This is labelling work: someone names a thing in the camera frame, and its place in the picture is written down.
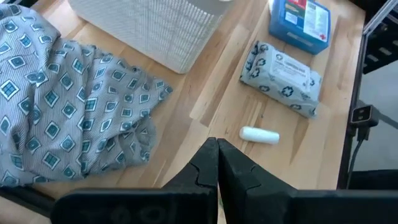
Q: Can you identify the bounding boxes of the black table-level camera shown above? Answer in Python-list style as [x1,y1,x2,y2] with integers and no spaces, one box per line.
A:
[350,105,379,128]

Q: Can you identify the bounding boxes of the white perforated plastic basket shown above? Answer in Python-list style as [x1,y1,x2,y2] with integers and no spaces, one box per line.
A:
[67,0,231,75]

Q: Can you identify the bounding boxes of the grey patterned wipes pack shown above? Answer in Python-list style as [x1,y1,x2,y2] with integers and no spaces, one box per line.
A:
[239,40,323,119]

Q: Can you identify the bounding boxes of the grey patterned cloth gown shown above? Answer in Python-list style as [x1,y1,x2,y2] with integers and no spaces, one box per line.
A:
[0,2,174,187]

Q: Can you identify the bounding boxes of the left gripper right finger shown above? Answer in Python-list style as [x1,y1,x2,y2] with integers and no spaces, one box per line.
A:
[217,138,398,224]

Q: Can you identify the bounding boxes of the black camera cable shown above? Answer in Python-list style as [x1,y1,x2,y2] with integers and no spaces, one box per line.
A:
[345,126,369,189]

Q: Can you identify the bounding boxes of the blue first aid kit box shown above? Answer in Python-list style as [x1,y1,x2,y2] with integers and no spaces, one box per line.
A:
[268,0,331,56]

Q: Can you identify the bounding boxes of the small white tube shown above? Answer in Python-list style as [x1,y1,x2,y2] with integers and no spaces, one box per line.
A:
[238,126,280,146]

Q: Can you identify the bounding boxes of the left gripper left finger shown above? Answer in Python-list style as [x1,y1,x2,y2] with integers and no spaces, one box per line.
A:
[51,138,219,224]

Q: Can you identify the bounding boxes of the grey metal bracket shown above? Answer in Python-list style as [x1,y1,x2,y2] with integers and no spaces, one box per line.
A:
[362,0,398,35]

